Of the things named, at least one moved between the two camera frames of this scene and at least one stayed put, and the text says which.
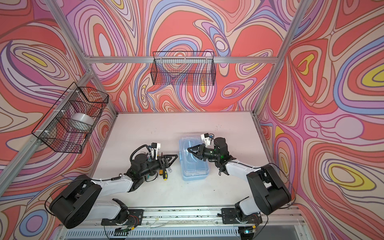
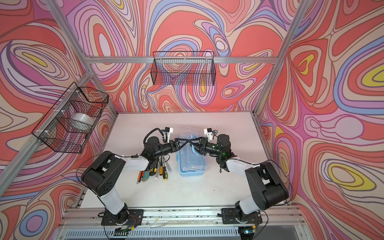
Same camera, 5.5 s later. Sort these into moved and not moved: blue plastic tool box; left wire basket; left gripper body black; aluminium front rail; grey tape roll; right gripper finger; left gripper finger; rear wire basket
Moved: left gripper finger; blue plastic tool box; left gripper body black; right gripper finger
Not moved: left wire basket; rear wire basket; grey tape roll; aluminium front rail
